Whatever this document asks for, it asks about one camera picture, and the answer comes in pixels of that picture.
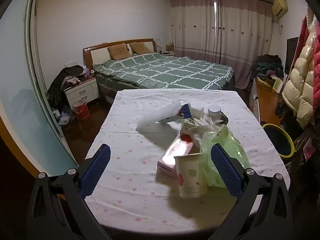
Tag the white jar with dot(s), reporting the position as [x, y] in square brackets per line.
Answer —
[214, 112]

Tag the white tissues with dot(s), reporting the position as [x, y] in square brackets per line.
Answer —
[202, 130]

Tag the clear plastic bottle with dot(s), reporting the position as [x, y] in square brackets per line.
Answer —
[181, 102]

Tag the green plastic bag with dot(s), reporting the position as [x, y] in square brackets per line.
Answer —
[225, 137]

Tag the red jacket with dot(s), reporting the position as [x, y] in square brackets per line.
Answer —
[317, 80]

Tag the yellowish cardboard box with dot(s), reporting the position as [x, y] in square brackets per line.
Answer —
[169, 47]

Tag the frosted glass sliding door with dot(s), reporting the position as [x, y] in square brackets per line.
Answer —
[17, 80]

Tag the pile of mixed clothes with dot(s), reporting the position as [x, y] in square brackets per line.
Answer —
[267, 65]

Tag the wooden desk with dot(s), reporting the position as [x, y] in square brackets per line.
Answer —
[267, 97]

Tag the small printed carton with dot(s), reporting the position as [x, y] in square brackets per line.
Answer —
[186, 128]

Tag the yellowed air conditioner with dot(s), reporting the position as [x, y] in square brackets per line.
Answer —
[280, 6]

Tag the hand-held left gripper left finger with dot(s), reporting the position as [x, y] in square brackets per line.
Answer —
[96, 170]

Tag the white dotted tablecloth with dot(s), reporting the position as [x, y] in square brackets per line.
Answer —
[130, 120]

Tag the green white box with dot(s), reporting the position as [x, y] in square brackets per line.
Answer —
[278, 85]

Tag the wooden bed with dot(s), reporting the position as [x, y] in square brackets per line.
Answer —
[97, 55]

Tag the clear plastic bag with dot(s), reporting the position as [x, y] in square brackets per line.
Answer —
[65, 116]

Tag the black television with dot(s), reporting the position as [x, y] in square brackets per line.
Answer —
[291, 55]

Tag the yellow rimmed trash bin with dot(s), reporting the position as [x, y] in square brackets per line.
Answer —
[275, 137]

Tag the pink box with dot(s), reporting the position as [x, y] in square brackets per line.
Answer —
[172, 155]

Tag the dark clothes pile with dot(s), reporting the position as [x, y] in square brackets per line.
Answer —
[60, 80]

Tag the white floral paper cup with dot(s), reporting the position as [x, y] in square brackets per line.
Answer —
[190, 177]

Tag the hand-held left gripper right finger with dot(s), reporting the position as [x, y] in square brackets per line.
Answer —
[225, 170]

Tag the white wall socket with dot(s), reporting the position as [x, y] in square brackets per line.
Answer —
[69, 64]

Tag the pink floral cloth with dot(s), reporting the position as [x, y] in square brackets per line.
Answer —
[311, 147]

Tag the pink white curtain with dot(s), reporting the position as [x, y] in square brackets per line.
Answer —
[200, 30]

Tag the brown pillow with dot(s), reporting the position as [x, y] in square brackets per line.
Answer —
[140, 48]
[119, 51]

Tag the cream puffer jacket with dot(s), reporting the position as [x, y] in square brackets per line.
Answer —
[302, 80]

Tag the white nightstand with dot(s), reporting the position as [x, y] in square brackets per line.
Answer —
[82, 92]

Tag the red bucket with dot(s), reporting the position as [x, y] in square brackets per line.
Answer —
[81, 111]

